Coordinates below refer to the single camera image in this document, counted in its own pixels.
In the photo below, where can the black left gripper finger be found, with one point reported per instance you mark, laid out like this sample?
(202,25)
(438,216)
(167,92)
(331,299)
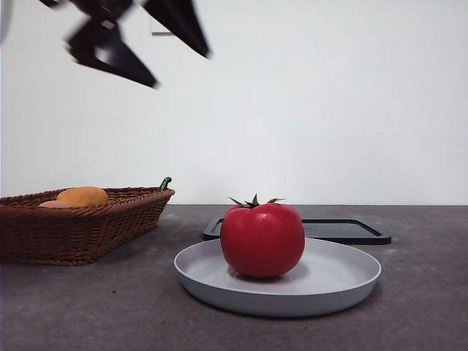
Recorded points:
(183,22)
(113,55)

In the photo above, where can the red tomato with green stem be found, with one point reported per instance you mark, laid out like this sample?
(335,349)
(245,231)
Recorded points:
(263,241)

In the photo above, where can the brown woven wicker basket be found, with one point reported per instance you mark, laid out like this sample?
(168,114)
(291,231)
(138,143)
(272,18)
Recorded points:
(73,234)

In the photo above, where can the black rectangular tray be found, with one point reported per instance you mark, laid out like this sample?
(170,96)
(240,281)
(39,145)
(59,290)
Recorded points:
(347,230)

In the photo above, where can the grey round plate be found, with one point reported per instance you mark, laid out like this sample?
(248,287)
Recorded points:
(329,278)

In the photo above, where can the white wall socket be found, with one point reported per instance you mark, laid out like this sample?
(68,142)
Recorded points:
(161,33)

